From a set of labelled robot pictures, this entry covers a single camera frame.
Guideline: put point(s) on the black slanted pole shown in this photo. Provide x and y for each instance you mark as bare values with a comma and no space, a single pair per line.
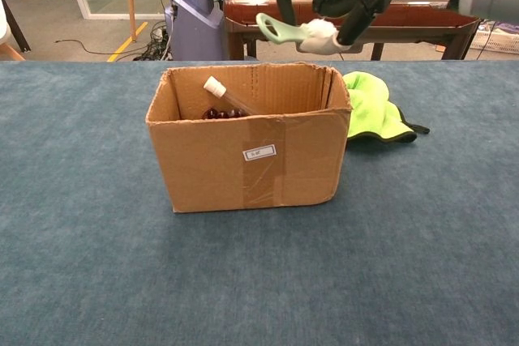
16,28

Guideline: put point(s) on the lime green microfiber cloth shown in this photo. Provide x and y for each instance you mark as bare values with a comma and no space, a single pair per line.
373,111

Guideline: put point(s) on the glass tube with white cap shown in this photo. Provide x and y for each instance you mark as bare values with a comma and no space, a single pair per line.
227,96

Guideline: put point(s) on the brown cardboard box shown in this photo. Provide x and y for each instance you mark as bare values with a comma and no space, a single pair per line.
202,167

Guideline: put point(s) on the light green scrub brush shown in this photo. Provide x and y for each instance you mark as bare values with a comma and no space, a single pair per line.
284,34

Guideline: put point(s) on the dark red grape bunch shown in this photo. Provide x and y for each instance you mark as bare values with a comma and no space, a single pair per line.
221,114

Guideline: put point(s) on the purple cloth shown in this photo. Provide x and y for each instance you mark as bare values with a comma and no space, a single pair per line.
509,26

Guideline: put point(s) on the bluish mobile robot base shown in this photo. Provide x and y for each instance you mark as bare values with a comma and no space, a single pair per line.
194,30

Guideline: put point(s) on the white chair with wooden legs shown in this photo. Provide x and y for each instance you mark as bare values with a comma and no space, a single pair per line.
3,22

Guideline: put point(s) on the blue felt table mat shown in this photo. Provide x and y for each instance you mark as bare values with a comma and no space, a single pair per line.
243,273

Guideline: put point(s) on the brown mahjong table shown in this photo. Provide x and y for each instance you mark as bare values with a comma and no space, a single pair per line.
425,22

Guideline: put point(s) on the white plastic basket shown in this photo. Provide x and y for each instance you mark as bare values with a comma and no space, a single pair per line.
498,42

